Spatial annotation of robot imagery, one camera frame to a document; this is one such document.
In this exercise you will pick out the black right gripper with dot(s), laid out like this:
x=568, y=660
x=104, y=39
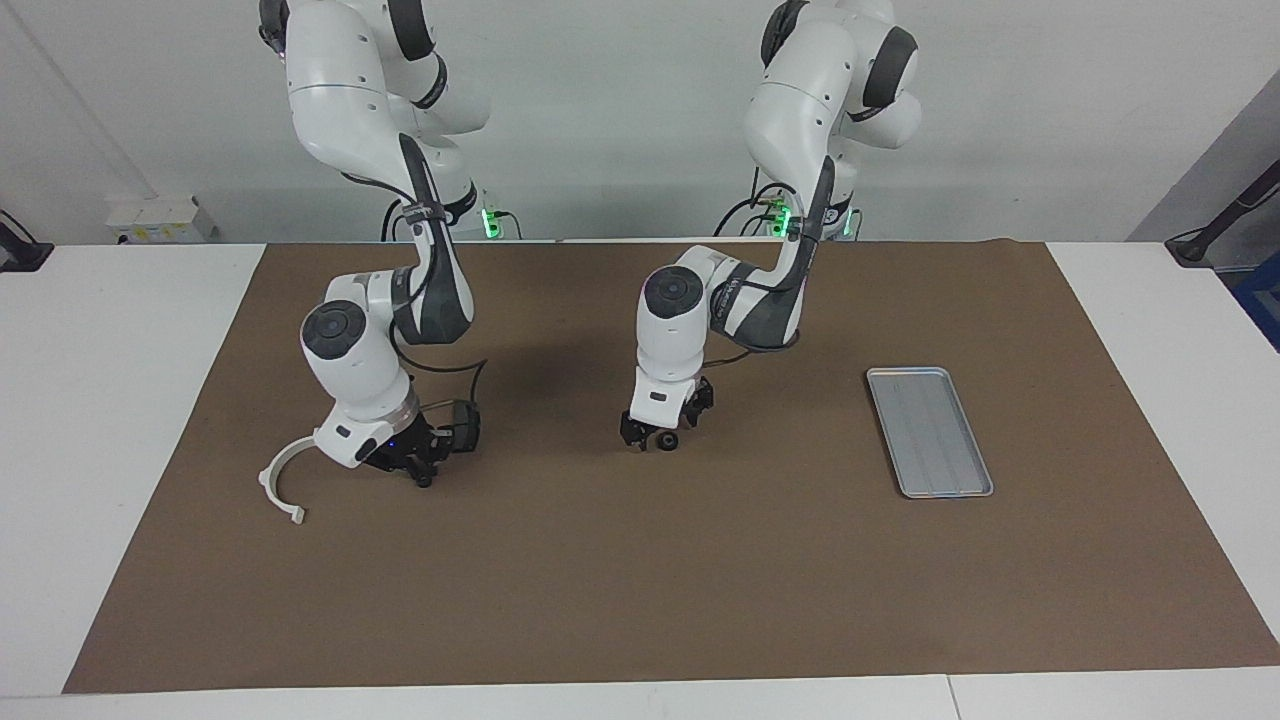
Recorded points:
x=412, y=448

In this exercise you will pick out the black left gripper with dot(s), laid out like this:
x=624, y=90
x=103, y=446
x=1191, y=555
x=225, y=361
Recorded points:
x=698, y=395

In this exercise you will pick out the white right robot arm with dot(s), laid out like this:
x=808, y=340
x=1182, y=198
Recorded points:
x=350, y=350

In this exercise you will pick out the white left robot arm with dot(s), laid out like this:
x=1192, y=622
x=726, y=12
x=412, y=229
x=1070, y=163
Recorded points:
x=675, y=340

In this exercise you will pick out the silver metal tray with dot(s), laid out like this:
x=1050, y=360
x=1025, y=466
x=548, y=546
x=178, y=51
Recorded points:
x=930, y=435

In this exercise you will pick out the brown table mat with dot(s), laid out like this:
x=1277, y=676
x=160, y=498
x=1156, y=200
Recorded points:
x=650, y=560

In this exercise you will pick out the white power box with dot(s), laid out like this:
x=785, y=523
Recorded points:
x=155, y=222

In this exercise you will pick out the black table clamp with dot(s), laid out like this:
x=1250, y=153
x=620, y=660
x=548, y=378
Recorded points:
x=20, y=252

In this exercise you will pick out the black angled stand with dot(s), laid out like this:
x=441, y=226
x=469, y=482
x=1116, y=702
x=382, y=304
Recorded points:
x=1215, y=228

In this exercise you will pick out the blue box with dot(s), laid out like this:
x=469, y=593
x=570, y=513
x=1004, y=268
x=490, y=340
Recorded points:
x=1262, y=300

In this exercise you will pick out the white semicircular bracket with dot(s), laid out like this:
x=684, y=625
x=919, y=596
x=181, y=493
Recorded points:
x=267, y=480

